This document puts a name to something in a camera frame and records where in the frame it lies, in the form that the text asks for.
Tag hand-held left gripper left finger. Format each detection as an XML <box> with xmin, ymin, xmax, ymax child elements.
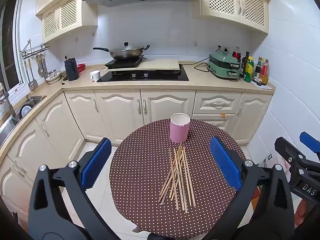
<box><xmin>28</xmin><ymin>137</ymin><xmax>120</xmax><ymax>240</ymax></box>

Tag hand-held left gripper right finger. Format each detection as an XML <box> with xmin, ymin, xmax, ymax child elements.
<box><xmin>200</xmin><ymin>137</ymin><xmax>295</xmax><ymax>240</ymax></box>

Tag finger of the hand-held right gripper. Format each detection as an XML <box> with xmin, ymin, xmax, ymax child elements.
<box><xmin>300</xmin><ymin>131</ymin><xmax>320</xmax><ymax>158</ymax></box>
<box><xmin>274</xmin><ymin>137</ymin><xmax>320</xmax><ymax>185</ymax></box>

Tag bunch of wooden chopsticks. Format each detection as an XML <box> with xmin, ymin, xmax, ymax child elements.
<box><xmin>158</xmin><ymin>142</ymin><xmax>197</xmax><ymax>213</ymax></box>

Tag pink cylindrical cup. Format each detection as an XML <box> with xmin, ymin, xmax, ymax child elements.
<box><xmin>170</xmin><ymin>113</ymin><xmax>191</xmax><ymax>143</ymax></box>

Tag person's right hand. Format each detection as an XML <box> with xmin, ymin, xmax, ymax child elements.
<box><xmin>295</xmin><ymin>201</ymin><xmax>313</xmax><ymax>228</ymax></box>

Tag cardboard box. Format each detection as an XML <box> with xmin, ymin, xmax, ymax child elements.
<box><xmin>260</xmin><ymin>152</ymin><xmax>290</xmax><ymax>180</ymax></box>

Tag brown polka dot tablecloth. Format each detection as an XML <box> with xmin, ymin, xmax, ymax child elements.
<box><xmin>109</xmin><ymin>119</ymin><xmax>247</xmax><ymax>239</ymax></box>

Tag orange sauce bottle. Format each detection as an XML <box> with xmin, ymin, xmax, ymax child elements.
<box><xmin>260</xmin><ymin>59</ymin><xmax>270</xmax><ymax>85</ymax></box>

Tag beige countertop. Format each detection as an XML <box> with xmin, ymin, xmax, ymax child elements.
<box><xmin>0</xmin><ymin>60</ymin><xmax>276</xmax><ymax>155</ymax></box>

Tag dark sauce bottle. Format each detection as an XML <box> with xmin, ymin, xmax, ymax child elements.
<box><xmin>253</xmin><ymin>57</ymin><xmax>263</xmax><ymax>83</ymax></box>

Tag steel sink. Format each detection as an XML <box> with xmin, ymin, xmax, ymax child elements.
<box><xmin>0</xmin><ymin>95</ymin><xmax>47</xmax><ymax>143</ymax></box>

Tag green bottle yellow label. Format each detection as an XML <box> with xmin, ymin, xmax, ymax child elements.
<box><xmin>243</xmin><ymin>56</ymin><xmax>254</xmax><ymax>83</ymax></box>

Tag stack of bowls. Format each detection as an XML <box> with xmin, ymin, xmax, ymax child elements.
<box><xmin>45</xmin><ymin>70</ymin><xmax>62</xmax><ymax>84</ymax></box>

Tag black electric kettle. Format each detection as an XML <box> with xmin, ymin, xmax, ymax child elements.
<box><xmin>64</xmin><ymin>57</ymin><xmax>80</xmax><ymax>82</ymax></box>

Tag green electric cooker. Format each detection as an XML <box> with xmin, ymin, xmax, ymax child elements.
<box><xmin>207</xmin><ymin>51</ymin><xmax>242</xmax><ymax>80</ymax></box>

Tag dark glass bottle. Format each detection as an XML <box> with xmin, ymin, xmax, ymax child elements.
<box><xmin>240</xmin><ymin>52</ymin><xmax>250</xmax><ymax>78</ymax></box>

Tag black induction cooker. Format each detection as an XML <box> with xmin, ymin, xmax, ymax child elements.
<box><xmin>104</xmin><ymin>55</ymin><xmax>145</xmax><ymax>69</ymax></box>

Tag hanging metal spatula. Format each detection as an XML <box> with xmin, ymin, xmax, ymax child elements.
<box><xmin>24</xmin><ymin>59</ymin><xmax>38</xmax><ymax>90</ymax></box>

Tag black glass gas hob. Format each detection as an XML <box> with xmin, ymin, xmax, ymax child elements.
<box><xmin>97</xmin><ymin>65</ymin><xmax>189</xmax><ymax>82</ymax></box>

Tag metal faucet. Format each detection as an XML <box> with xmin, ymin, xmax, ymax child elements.
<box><xmin>0</xmin><ymin>82</ymin><xmax>16</xmax><ymax>115</ymax></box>

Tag hanging metal ladle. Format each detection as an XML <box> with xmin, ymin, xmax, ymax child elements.
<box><xmin>37</xmin><ymin>54</ymin><xmax>49</xmax><ymax>78</ymax></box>

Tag steel wok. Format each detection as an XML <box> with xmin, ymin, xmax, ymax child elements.
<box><xmin>93</xmin><ymin>42</ymin><xmax>150</xmax><ymax>61</ymax></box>

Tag beige cutting board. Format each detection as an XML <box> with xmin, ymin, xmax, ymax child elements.
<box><xmin>110</xmin><ymin>59</ymin><xmax>180</xmax><ymax>72</ymax></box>

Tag window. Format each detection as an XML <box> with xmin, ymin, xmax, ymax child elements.
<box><xmin>0</xmin><ymin>0</ymin><xmax>23</xmax><ymax>90</ymax></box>

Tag black power cord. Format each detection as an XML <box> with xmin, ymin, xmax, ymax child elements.
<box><xmin>194</xmin><ymin>57</ymin><xmax>210</xmax><ymax>72</ymax></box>

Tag metal wall utensil rack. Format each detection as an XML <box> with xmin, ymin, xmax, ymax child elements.
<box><xmin>20</xmin><ymin>40</ymin><xmax>50</xmax><ymax>59</ymax></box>

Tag cream lattice wall cabinets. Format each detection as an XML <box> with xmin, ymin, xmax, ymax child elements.
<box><xmin>192</xmin><ymin>0</ymin><xmax>274</xmax><ymax>34</ymax></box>
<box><xmin>35</xmin><ymin>0</ymin><xmax>98</xmax><ymax>44</ymax></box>

